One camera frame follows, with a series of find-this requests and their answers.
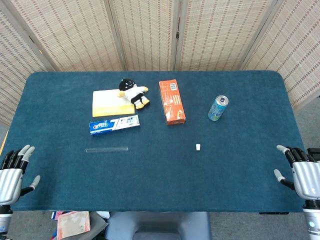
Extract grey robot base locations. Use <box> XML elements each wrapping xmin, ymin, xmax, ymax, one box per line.
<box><xmin>104</xmin><ymin>211</ymin><xmax>213</xmax><ymax>240</ymax></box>

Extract orange cardboard box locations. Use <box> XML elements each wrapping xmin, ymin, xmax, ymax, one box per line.
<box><xmin>158</xmin><ymin>79</ymin><xmax>187</xmax><ymax>126</ymax></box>

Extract blue white toothpaste box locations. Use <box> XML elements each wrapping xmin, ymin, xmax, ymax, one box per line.
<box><xmin>89</xmin><ymin>114</ymin><xmax>141</xmax><ymax>136</ymax></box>

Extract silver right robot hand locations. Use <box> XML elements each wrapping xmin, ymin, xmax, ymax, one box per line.
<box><xmin>273</xmin><ymin>144</ymin><xmax>320</xmax><ymax>201</ymax></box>

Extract pink brown booklet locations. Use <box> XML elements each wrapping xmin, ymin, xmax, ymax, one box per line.
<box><xmin>56</xmin><ymin>211</ymin><xmax>91</xmax><ymax>240</ymax></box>

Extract bamboo folding screen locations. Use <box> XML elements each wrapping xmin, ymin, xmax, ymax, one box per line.
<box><xmin>0</xmin><ymin>0</ymin><xmax>320</xmax><ymax>127</ymax></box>

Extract white yellow flat box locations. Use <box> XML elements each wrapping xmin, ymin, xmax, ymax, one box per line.
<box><xmin>91</xmin><ymin>88</ymin><xmax>136</xmax><ymax>118</ymax></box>

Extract light blue drink can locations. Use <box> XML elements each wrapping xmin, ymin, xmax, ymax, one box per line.
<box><xmin>207</xmin><ymin>94</ymin><xmax>230</xmax><ymax>122</ymax></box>

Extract black box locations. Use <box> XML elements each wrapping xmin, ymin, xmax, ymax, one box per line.
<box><xmin>306</xmin><ymin>147</ymin><xmax>320</xmax><ymax>163</ymax></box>

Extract yellow strip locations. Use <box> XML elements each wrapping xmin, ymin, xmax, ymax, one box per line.
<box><xmin>0</xmin><ymin>129</ymin><xmax>10</xmax><ymax>156</ymax></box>

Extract clear plastic tube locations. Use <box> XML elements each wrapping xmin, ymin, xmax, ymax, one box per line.
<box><xmin>84</xmin><ymin>146</ymin><xmax>129</xmax><ymax>153</ymax></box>

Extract dark grey fabric bag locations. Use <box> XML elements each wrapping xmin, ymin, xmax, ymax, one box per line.
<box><xmin>86</xmin><ymin>211</ymin><xmax>110</xmax><ymax>240</ymax></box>

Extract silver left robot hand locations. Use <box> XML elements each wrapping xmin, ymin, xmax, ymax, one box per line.
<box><xmin>0</xmin><ymin>144</ymin><xmax>41</xmax><ymax>206</ymax></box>

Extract dark blue table cloth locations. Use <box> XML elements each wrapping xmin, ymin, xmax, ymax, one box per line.
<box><xmin>1</xmin><ymin>70</ymin><xmax>317</xmax><ymax>213</ymax></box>

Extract black white plush doll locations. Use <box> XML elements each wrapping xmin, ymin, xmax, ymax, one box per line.
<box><xmin>117</xmin><ymin>78</ymin><xmax>151</xmax><ymax>110</ymax></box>

